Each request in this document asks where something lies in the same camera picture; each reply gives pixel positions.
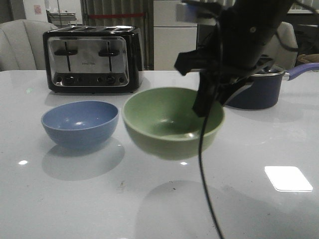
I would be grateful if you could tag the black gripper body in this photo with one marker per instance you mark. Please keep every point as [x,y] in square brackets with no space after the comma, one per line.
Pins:
[234,65]

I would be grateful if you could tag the black gripper finger inside bowl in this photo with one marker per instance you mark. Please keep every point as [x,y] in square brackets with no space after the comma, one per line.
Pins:
[206,94]

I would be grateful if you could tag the green bowl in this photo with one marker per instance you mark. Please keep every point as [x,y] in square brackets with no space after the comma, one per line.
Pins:
[161,122]

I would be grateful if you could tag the blue bowl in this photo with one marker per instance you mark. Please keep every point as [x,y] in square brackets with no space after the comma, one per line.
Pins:
[82,124]

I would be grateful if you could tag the dark blue saucepan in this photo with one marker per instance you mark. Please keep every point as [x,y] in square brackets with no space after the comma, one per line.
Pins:
[263,88]

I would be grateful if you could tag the white refrigerator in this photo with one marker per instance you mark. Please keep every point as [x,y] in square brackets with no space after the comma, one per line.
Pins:
[170,36]

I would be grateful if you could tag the beige armchair right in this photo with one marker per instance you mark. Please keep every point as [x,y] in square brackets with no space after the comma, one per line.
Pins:
[281,56]

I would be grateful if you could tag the beige armchair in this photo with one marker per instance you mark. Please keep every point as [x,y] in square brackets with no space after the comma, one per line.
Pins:
[281,56]
[21,44]

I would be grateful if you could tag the black chrome four-slot toaster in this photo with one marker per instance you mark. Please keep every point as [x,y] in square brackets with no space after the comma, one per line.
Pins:
[94,59]

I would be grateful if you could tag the metal cart background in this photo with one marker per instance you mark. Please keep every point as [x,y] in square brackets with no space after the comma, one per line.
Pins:
[61,19]

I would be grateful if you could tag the beige armchair left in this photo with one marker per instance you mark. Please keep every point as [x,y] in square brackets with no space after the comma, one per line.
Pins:
[21,44]

